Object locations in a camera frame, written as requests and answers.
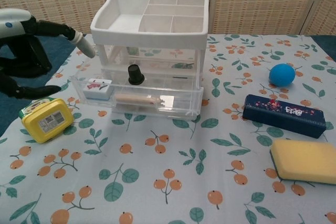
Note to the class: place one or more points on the yellow sponge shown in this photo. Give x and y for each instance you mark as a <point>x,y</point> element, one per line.
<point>307,159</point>

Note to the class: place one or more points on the small black cone cap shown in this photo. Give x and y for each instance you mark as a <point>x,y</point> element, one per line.
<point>135,75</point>

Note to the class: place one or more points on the white mahjong tile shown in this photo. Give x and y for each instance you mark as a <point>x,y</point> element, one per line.
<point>97,90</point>

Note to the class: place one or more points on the blue ball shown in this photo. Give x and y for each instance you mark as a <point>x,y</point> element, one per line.
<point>282,75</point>

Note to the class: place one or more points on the floral print tablecloth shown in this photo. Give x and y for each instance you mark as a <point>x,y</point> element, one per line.
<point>168,171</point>

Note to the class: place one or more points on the yellow green lidded container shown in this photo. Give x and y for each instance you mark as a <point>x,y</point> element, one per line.
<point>47,121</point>

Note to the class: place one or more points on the dark blue rectangular box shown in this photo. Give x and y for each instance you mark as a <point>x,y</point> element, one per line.
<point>283,115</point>

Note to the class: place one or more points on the clear plastic drawer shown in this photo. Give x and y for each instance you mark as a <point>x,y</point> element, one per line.
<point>147,112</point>
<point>178,98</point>

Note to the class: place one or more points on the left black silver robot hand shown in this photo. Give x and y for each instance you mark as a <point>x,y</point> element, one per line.
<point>15,24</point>

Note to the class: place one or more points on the wooden stick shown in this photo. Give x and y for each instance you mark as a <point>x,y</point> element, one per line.
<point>136,100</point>

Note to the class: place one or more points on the woven folding screen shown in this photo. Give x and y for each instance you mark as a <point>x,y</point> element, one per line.
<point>262,3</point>

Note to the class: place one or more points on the white compartment tray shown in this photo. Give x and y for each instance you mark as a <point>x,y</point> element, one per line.
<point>147,37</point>

